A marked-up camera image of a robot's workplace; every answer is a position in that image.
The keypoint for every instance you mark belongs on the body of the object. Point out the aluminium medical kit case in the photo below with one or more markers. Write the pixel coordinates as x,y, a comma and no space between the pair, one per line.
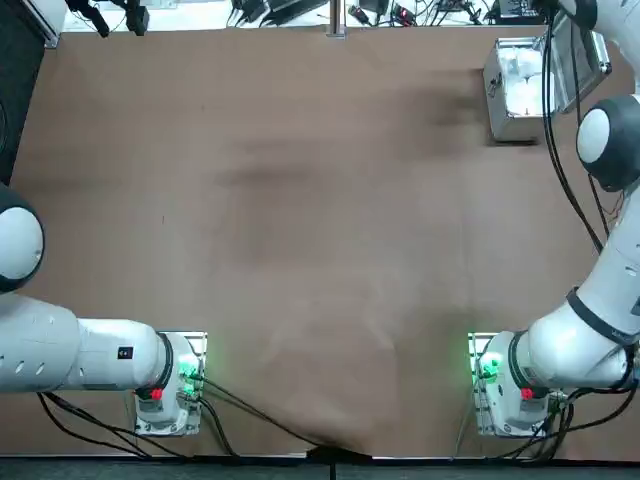
515,131

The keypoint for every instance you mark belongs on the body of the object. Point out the white plastic medicine box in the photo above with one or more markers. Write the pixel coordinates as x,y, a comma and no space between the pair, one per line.
522,97

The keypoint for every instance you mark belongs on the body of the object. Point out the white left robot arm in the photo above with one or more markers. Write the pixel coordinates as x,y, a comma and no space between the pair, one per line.
100,355

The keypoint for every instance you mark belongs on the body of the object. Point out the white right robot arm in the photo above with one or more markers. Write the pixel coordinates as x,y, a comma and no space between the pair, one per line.
615,280

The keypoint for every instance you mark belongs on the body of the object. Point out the black dongle with red light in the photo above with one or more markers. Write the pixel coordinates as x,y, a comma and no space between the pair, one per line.
406,15
360,15

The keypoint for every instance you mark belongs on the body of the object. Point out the small black adapter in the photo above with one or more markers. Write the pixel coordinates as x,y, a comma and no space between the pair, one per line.
137,20

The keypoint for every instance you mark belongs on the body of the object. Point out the black labelled power adapter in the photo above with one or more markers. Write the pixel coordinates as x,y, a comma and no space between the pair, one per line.
515,10

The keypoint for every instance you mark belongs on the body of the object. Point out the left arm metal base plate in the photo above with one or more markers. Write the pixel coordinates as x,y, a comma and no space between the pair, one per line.
197,337

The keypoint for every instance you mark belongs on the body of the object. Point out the aluminium post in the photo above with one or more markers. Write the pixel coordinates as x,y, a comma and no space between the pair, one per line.
336,20

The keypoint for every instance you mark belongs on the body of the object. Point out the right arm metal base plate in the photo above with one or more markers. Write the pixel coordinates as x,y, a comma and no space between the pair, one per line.
476,415

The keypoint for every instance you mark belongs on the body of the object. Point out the aluminium frame rail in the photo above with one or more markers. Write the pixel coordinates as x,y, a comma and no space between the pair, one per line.
50,22

